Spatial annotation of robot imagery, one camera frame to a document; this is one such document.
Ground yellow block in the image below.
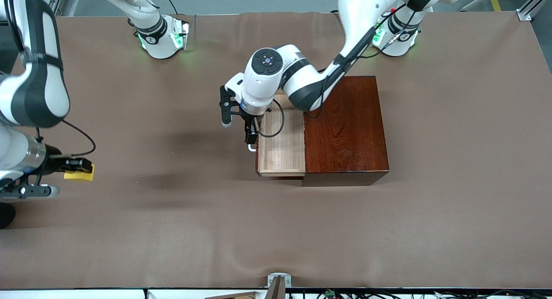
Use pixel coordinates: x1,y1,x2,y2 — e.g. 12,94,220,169
64,163,95,182

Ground light wooden drawer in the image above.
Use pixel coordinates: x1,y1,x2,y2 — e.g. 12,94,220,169
248,94,307,177

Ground black rounded object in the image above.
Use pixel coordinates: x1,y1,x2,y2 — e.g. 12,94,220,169
0,202,16,229

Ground dark brown wooden cabinet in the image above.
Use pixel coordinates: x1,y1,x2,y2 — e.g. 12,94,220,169
301,76,390,187

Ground brown table cover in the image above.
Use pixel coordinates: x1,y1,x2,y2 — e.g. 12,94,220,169
0,12,552,290

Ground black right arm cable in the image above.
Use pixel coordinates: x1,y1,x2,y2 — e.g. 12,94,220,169
4,0,96,158

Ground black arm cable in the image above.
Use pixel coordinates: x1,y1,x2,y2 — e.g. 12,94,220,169
4,0,96,158
258,1,421,138

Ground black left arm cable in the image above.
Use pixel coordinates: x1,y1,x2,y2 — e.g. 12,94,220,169
258,1,421,138

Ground small metal bracket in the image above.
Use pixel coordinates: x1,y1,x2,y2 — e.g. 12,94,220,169
267,273,292,288

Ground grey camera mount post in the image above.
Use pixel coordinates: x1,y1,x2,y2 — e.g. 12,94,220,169
264,277,286,299

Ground thin grey metal rail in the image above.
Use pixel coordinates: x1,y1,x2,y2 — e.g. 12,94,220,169
461,0,505,12

